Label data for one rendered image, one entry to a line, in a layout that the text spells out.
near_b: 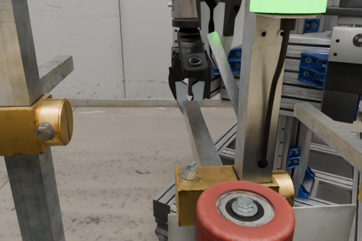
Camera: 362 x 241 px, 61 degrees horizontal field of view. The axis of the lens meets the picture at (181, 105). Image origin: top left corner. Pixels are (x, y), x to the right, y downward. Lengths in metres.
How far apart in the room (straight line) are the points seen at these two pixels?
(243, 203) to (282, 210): 0.03
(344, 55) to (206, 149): 0.57
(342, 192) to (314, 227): 1.17
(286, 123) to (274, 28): 0.98
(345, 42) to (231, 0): 0.58
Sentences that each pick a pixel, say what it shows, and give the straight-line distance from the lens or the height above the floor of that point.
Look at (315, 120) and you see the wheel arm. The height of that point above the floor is 0.84.
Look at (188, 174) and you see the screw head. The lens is 0.36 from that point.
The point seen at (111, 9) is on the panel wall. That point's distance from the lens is 3.04.
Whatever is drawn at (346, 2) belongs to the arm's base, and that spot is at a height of 1.05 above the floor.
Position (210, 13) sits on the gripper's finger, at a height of 1.05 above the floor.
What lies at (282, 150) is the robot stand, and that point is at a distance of 1.30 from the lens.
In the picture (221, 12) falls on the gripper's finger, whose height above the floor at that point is 1.05.
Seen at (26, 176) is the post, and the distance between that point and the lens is 0.37.
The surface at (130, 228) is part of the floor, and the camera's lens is 1.63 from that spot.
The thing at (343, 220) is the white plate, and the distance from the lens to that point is 0.51.
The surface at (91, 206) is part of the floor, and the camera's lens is 1.81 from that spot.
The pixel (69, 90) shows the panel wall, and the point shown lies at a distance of 3.30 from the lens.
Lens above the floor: 1.07
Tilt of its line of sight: 20 degrees down
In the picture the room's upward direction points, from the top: straight up
